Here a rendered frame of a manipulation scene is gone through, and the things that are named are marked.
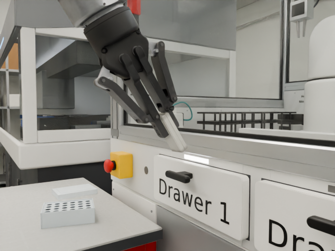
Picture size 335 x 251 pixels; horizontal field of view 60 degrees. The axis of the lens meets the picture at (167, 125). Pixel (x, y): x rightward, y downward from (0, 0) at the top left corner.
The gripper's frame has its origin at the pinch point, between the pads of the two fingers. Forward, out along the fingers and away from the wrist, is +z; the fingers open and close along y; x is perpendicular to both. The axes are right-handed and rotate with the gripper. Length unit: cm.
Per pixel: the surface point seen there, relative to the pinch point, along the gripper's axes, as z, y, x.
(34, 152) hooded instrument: 4, -13, 88
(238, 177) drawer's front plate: 11.8, 4.2, -5.4
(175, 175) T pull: 10.9, 0.3, 7.8
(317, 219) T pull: 11.8, 0.4, -21.0
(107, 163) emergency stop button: 10.8, -2.2, 39.8
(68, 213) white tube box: 11.8, -18.7, 31.4
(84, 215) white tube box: 14.7, -16.2, 30.5
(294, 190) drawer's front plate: 12.2, 4.3, -15.7
